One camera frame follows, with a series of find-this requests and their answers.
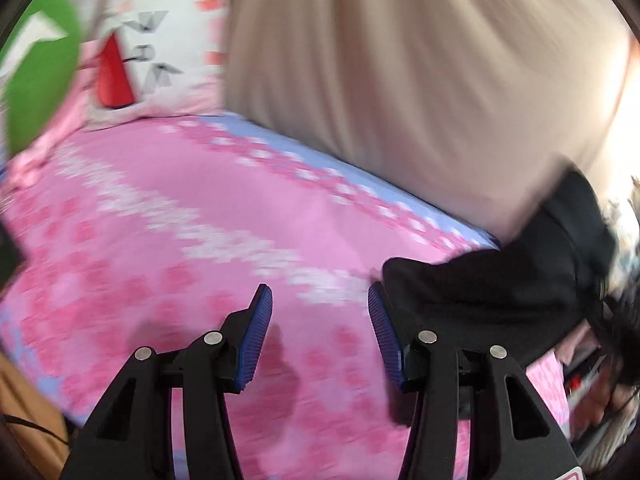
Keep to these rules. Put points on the white and pink printed pillow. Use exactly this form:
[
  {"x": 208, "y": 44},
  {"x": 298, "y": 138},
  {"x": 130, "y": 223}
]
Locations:
[{"x": 192, "y": 60}]

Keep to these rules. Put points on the green object with white arrow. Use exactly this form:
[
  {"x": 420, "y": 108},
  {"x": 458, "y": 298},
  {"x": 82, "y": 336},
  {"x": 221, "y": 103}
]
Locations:
[{"x": 40, "y": 75}]

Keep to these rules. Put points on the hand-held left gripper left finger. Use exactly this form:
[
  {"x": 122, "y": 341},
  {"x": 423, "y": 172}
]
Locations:
[{"x": 255, "y": 337}]

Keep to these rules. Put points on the pink patterned bedsheet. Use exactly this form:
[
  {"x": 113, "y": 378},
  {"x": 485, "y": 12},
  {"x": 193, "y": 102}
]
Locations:
[{"x": 150, "y": 210}]

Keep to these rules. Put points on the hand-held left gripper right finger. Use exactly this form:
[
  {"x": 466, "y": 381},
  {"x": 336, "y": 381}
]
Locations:
[{"x": 384, "y": 332}]

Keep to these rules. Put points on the beige curtain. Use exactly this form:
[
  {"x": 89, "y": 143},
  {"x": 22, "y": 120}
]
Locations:
[{"x": 400, "y": 60}]

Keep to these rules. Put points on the dark pants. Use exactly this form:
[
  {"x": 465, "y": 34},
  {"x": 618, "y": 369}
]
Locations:
[{"x": 500, "y": 285}]

